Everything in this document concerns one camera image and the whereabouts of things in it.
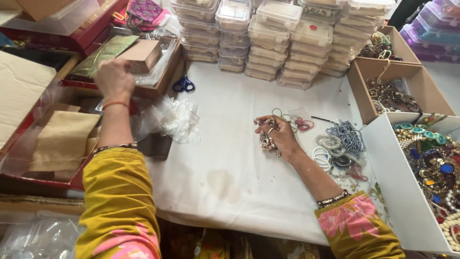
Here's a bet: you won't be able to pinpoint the person's left hand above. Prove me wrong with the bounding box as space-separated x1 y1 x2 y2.
94 59 136 104

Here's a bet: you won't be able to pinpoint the person's right hand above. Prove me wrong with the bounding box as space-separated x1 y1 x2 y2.
254 115 303 161

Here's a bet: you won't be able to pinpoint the shell bead necklace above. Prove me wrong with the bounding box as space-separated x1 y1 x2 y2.
254 117 282 158

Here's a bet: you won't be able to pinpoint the small brown cardboard box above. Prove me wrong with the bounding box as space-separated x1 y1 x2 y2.
116 39 163 75

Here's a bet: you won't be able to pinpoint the green gold brocade pouch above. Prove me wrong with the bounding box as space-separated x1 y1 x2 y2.
68 35 140 82

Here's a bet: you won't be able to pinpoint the small clear plastic bag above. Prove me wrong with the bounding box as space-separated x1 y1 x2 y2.
287 106 316 132

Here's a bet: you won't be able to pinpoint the white table cloth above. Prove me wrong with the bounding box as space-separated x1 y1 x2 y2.
144 60 393 247

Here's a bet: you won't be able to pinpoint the brown cardboard tray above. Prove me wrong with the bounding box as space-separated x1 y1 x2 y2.
60 35 182 100

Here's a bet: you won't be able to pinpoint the large red gift box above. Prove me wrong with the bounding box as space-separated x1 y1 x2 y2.
0 0 130 55

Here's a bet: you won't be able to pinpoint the black hair stick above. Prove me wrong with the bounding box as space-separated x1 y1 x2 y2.
310 115 340 126

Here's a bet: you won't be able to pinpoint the pink purple brocade pouch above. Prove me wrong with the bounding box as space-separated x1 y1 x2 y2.
125 0 172 32

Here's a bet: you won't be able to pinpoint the pile of clear plastic bags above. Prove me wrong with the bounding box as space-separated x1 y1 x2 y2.
130 95 201 145

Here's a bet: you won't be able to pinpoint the clear plastic container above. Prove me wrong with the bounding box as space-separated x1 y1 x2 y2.
0 0 101 36

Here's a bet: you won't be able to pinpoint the dark beaded bangle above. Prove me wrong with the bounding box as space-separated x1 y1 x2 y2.
92 143 138 155

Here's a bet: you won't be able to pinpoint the black bangle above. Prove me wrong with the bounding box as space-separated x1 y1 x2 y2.
332 154 353 168

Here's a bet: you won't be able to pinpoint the stacks of clear plastic boxes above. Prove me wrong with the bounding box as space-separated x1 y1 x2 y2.
170 0 397 91

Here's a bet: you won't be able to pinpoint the dark brown flat box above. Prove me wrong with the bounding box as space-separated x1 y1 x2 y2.
138 133 173 161

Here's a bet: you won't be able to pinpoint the beige fabric pouch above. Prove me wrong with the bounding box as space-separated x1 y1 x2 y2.
29 110 102 174

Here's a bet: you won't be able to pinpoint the gold beaded bangle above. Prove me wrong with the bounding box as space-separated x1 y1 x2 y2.
316 189 350 209

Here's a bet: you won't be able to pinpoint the large brown jewellery box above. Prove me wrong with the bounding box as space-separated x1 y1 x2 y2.
346 57 456 126

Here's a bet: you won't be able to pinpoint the cream cardboard sheet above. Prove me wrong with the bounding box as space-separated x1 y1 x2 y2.
0 50 58 149

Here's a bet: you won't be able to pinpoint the red box with pouches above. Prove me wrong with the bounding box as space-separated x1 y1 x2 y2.
0 86 138 191

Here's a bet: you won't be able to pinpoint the white jewellery box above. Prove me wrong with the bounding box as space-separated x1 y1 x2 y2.
361 112 460 257

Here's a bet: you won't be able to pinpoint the yellow floral tunic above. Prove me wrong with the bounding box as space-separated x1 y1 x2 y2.
75 147 407 259

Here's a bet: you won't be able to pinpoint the small brown jewellery box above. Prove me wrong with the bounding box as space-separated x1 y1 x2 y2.
354 25 422 67

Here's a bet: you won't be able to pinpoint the heap of colourful jewellery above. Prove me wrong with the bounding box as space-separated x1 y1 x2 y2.
392 113 460 252

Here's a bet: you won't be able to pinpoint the stack of purple plastic boxes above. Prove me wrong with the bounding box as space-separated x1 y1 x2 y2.
400 0 460 64

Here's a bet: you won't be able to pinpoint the heap of clear plastic wrap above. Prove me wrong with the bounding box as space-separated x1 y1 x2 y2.
0 210 87 259

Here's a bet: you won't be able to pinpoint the green hair ring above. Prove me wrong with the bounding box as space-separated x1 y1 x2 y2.
271 108 299 134

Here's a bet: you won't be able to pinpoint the red thread ring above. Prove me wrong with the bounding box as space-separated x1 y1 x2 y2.
295 117 315 132

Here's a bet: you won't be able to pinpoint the orange thread bracelet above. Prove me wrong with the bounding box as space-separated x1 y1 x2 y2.
102 100 130 111

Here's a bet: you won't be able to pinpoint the blue handled scissors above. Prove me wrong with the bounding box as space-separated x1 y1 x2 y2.
172 74 196 94

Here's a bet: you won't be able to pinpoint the white pearl necklace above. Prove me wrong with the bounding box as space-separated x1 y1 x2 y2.
315 133 342 150

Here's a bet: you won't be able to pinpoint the white bead bracelets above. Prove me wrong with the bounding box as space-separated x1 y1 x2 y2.
311 147 334 173

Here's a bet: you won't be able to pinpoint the grey blue bead necklace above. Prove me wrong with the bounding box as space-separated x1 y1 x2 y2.
325 120 366 159

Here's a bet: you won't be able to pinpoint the red bead necklace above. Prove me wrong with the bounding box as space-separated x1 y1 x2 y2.
348 163 369 182

